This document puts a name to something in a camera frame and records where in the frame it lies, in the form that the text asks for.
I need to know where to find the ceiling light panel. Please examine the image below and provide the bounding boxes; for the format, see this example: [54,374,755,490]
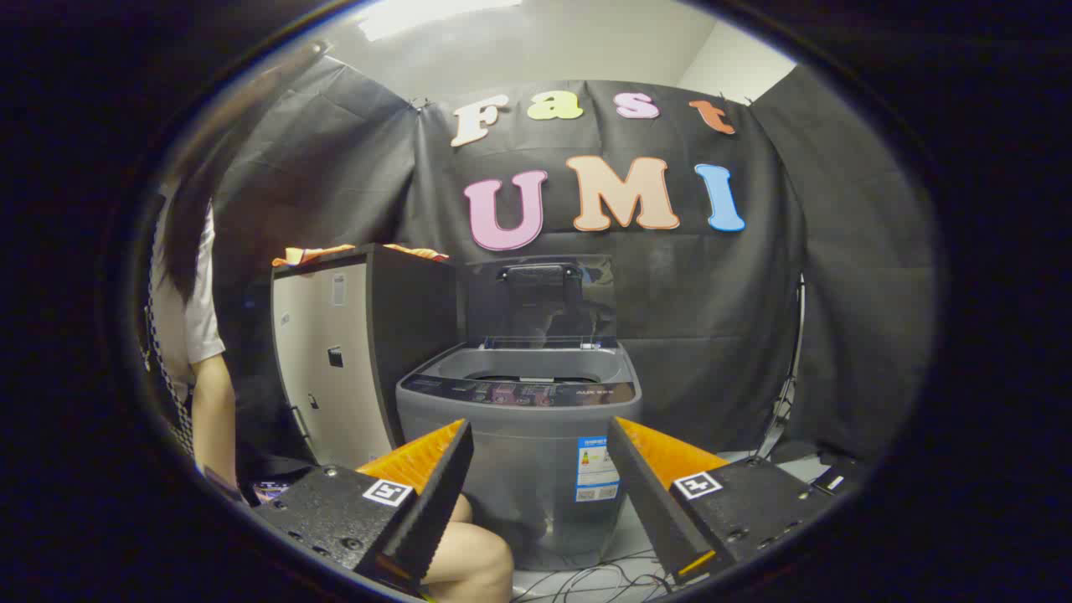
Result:
[358,0,522,41]

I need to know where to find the person's dark hair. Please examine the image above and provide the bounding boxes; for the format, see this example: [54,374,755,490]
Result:
[157,40,332,302]

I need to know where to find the black backdrop cloth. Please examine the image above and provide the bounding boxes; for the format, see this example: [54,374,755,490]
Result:
[201,54,939,470]

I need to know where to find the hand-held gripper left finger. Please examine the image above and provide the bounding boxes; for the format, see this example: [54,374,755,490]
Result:
[251,419,475,597]

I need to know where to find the dark transparent washing machine lid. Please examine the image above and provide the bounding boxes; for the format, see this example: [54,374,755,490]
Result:
[463,255,621,351]

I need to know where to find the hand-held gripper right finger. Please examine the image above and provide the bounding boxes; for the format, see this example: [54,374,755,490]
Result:
[606,416,840,592]

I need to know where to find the black floor device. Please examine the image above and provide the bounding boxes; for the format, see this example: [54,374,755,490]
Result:
[806,456,865,497]

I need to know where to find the person's leg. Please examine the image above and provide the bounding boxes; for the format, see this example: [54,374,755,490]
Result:
[419,492,516,603]

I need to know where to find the floor cables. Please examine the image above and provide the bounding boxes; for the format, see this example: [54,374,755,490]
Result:
[511,553,671,603]

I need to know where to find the person's white shirt torso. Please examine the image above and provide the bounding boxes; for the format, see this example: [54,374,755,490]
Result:
[149,201,227,403]

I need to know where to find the grey washing machine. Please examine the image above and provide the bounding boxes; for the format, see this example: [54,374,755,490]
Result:
[395,339,644,572]

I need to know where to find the white and dark cabinet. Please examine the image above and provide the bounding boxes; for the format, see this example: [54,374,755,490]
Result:
[270,243,460,470]

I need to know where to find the orange t-shirt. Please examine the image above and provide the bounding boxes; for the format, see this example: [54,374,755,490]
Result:
[272,242,450,269]

